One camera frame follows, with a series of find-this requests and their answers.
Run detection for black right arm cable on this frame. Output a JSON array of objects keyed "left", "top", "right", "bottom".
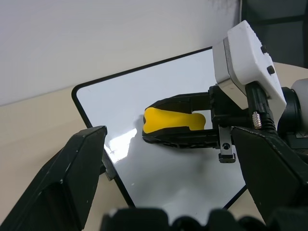
[{"left": 245, "top": 81, "right": 277, "bottom": 132}]

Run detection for black-framed whiteboard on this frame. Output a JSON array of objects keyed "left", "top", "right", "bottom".
[{"left": 71, "top": 46, "right": 249, "bottom": 210}]

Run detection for black furniture piece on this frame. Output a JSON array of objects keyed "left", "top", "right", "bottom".
[{"left": 241, "top": 0, "right": 308, "bottom": 71}]

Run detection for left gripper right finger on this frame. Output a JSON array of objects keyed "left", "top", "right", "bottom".
[{"left": 230, "top": 126, "right": 308, "bottom": 223}]

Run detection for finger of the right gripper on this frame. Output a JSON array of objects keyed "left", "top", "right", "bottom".
[
  {"left": 141, "top": 127, "right": 221, "bottom": 150},
  {"left": 144, "top": 91, "right": 212, "bottom": 116}
]

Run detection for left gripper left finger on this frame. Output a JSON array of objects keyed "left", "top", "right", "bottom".
[{"left": 0, "top": 125, "right": 117, "bottom": 231}]

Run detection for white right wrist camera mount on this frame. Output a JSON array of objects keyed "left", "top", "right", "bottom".
[{"left": 211, "top": 20, "right": 288, "bottom": 115}]

